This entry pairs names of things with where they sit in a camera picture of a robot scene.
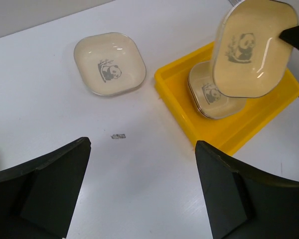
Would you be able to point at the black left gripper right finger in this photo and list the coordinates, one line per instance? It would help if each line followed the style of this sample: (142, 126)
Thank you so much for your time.
(244, 202)

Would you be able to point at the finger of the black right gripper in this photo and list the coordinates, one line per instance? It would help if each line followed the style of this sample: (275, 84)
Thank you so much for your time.
(291, 36)

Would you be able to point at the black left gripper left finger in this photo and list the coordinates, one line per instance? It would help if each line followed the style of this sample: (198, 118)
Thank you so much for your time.
(38, 197)

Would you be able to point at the yellow panda plate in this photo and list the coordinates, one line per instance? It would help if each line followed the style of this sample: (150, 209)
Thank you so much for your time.
(206, 97)
(249, 59)

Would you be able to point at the cream panda plate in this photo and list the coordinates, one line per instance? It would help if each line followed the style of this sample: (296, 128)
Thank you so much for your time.
(109, 64)

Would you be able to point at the yellow plastic bin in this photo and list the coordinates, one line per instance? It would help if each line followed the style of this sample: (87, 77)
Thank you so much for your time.
(228, 134)

